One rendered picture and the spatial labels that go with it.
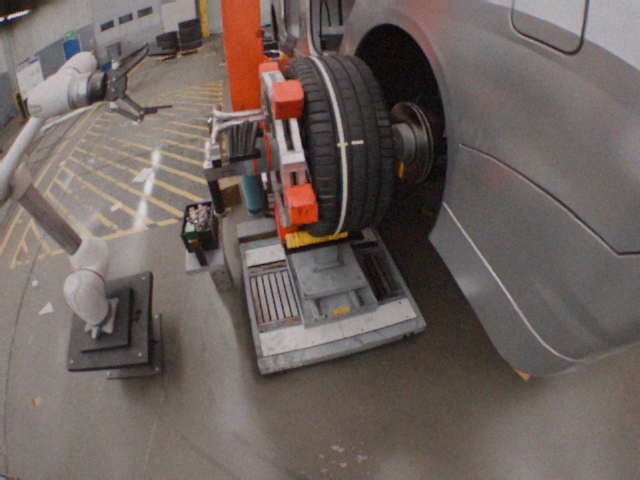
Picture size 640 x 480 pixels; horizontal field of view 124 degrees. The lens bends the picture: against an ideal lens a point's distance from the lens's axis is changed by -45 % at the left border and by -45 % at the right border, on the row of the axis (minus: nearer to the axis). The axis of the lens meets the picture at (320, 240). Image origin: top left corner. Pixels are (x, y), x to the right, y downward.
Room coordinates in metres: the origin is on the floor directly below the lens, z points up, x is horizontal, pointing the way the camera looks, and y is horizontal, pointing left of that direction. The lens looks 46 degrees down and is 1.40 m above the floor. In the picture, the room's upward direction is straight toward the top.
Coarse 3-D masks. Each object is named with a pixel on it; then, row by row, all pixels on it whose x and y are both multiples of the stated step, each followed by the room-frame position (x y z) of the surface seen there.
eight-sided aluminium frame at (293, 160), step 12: (276, 72) 1.05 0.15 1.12; (264, 84) 1.00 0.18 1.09; (276, 120) 0.78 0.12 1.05; (288, 120) 0.82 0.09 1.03; (264, 132) 1.20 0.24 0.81; (276, 132) 0.76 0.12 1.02; (300, 144) 0.74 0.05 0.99; (288, 156) 0.71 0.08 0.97; (300, 156) 0.72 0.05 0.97; (288, 168) 0.70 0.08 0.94; (300, 168) 0.71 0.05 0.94; (276, 180) 1.07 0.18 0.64; (288, 180) 0.70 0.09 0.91; (300, 180) 0.71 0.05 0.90; (276, 192) 1.01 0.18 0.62; (288, 216) 0.69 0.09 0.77
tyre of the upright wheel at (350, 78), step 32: (288, 64) 1.02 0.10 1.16; (352, 64) 0.97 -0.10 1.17; (320, 96) 0.80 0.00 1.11; (352, 96) 0.82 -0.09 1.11; (320, 128) 0.73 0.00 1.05; (352, 128) 0.75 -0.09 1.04; (384, 128) 0.77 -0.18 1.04; (320, 160) 0.69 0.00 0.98; (352, 160) 0.71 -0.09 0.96; (384, 160) 0.72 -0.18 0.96; (320, 192) 0.67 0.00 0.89; (352, 192) 0.69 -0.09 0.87; (384, 192) 0.71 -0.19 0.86; (320, 224) 0.68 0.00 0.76; (352, 224) 0.71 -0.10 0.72
